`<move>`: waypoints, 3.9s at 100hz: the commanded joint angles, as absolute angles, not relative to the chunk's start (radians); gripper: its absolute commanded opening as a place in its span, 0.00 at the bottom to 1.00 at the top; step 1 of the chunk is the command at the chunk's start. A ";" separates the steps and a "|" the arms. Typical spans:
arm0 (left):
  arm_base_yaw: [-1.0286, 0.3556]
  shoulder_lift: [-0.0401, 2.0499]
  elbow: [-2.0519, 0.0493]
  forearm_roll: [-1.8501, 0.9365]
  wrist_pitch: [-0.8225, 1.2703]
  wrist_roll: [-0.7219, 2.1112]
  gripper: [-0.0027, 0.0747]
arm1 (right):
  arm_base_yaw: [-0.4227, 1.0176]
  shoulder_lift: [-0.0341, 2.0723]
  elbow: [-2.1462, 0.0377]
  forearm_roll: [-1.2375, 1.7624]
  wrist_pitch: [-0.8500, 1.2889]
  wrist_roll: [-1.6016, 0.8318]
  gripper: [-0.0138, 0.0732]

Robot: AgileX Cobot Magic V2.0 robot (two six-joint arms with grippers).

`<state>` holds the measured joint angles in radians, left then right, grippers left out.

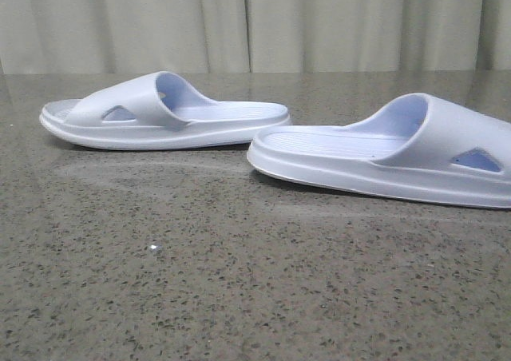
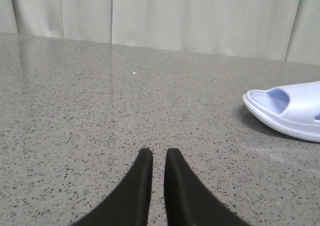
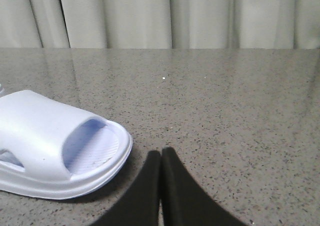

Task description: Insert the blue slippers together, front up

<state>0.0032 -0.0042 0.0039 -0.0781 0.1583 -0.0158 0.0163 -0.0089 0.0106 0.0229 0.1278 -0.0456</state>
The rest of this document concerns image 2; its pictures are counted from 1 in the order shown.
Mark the light blue slipper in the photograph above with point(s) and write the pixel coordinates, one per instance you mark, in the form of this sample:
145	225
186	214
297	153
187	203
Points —
293	110

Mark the grey-green background curtain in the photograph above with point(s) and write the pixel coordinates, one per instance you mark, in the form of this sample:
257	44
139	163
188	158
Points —
282	30

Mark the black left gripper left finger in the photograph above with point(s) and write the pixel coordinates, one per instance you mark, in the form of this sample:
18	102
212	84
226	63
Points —
128	204

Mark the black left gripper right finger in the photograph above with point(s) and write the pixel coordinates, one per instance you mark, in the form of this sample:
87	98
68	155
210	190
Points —
187	201

